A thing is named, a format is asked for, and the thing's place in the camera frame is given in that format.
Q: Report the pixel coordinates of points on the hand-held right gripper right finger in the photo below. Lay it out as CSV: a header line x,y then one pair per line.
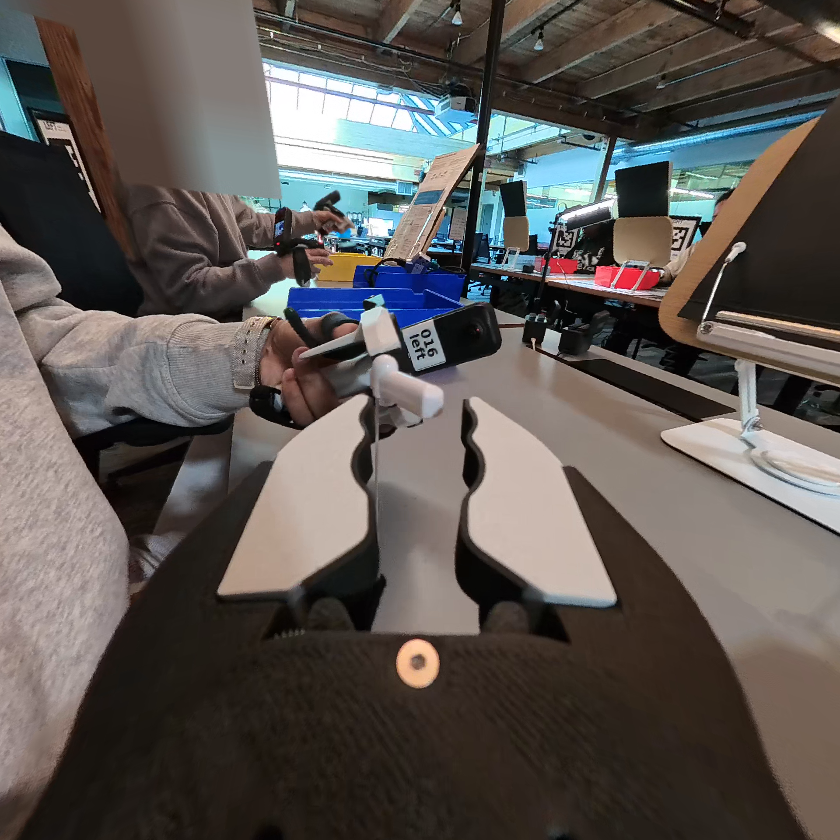
x,y
531,518

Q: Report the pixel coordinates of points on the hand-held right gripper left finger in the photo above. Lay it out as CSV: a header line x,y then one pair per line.
x,y
302,512

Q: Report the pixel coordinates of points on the white power adapter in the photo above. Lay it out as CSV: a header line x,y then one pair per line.
x,y
407,390

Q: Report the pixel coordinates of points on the grey desk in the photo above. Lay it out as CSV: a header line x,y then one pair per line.
x,y
590,459

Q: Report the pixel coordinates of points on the black desk lamp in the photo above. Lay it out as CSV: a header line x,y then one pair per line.
x,y
587,214

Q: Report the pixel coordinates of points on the person's left hand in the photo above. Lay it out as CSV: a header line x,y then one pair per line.
x,y
295,387

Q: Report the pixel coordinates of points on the blue plastic bin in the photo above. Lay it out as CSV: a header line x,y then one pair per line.
x,y
407,275
367,304

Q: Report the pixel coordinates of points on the large black power brick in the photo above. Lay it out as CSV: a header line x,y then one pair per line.
x,y
581,334

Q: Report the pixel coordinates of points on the small red plastic bin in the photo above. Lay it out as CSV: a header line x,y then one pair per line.
x,y
561,265

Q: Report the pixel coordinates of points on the yellow plastic bin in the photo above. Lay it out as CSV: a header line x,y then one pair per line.
x,y
344,268

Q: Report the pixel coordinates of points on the narrow wooden black board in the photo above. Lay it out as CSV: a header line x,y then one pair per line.
x,y
514,213

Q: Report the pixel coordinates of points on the cardboard sign board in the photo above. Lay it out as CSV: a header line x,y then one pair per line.
x,y
433,203

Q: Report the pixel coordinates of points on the black white marker board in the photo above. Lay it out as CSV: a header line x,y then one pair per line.
x,y
62,148
563,241
684,234

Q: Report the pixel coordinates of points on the wooden table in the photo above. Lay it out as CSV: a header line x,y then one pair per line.
x,y
590,285

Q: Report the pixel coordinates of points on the grey wrist watch band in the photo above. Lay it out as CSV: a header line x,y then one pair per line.
x,y
249,354

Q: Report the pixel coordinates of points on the black mat on table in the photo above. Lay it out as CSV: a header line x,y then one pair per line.
x,y
643,387

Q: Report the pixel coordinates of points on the large red plastic bin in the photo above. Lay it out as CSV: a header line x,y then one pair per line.
x,y
627,277

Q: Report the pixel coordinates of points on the black steel pillar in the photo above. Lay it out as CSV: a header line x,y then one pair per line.
x,y
485,131

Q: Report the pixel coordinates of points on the ceiling projector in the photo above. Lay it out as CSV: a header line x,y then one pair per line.
x,y
455,108

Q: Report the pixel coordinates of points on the wide wooden black board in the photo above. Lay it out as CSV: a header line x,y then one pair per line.
x,y
643,197

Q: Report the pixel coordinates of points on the black office chair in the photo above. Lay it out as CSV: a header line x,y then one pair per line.
x,y
59,223

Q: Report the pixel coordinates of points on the wooden post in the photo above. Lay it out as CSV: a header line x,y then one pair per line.
x,y
85,131

